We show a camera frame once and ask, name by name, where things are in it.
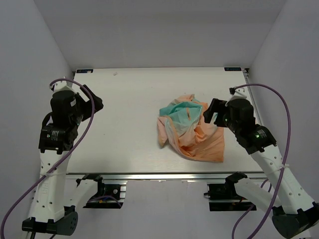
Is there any orange and teal jacket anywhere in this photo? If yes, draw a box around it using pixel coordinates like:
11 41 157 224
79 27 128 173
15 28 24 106
157 94 225 163

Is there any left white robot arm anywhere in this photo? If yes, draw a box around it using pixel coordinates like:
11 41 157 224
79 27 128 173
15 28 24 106
22 81 105 239

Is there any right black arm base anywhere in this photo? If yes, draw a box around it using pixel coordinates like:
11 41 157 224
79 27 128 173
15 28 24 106
203 184 257 212

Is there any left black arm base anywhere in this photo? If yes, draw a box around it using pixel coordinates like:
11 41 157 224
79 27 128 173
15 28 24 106
81 174 125 209

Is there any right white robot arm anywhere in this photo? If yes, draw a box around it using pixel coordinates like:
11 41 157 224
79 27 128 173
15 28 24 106
203 98 319 239

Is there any left blue table label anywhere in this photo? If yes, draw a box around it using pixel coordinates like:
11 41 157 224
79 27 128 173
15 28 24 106
76 69 93 74

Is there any blue table label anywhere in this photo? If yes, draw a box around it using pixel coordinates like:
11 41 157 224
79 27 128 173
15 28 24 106
224 67 242 71
76 69 93 74

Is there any right blue table label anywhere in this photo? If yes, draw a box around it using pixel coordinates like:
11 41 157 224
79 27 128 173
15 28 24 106
224 67 242 71

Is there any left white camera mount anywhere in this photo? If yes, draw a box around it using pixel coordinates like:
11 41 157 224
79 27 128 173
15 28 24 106
49 78 75 93

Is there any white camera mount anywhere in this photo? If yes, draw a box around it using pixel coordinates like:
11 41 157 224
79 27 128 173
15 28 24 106
49 78 75 93
229 87 247 101

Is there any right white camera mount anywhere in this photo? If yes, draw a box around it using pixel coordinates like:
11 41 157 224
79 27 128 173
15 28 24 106
229 87 247 101

